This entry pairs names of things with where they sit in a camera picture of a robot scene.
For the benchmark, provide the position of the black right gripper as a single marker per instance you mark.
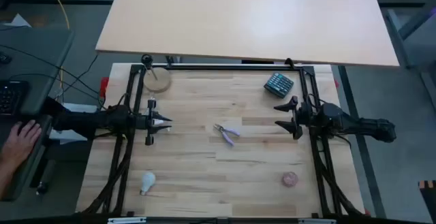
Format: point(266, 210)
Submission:
point(308, 118)

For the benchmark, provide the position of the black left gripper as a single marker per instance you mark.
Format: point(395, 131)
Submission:
point(141, 122)

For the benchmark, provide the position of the wooden base lamp with socket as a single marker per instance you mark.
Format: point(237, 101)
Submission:
point(158, 81)

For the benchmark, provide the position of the white lightbulb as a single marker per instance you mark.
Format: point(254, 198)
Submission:
point(148, 180)

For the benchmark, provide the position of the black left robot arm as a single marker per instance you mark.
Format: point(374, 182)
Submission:
point(102, 120)

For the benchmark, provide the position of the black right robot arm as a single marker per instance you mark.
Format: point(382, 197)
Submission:
point(357, 125)

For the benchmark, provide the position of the person's forearm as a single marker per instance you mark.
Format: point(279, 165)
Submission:
point(4, 179)

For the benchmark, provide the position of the dark calculator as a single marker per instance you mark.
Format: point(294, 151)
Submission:
point(279, 85)

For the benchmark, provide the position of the pink round scrubber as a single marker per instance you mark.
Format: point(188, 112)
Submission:
point(290, 179)

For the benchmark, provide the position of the red clamp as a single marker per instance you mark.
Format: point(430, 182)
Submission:
point(104, 86)

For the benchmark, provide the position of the beige desk top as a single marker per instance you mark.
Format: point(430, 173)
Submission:
point(238, 19)

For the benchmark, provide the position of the grey side desk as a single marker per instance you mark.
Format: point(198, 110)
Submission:
point(41, 64)

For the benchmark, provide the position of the black round knob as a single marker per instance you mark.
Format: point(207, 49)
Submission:
point(41, 188)

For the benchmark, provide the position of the person's hand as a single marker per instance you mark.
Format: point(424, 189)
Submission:
point(20, 142)

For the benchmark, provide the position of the black keyboard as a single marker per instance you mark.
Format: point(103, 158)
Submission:
point(10, 98)

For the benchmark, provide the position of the small black desk device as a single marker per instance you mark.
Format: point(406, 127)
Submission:
point(4, 59)

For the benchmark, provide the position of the white paper sheet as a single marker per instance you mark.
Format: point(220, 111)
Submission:
point(18, 21)

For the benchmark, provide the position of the black metal table frame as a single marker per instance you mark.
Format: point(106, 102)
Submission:
point(218, 67)

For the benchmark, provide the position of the silver bracket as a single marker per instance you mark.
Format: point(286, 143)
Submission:
point(126, 220)
point(316, 221)

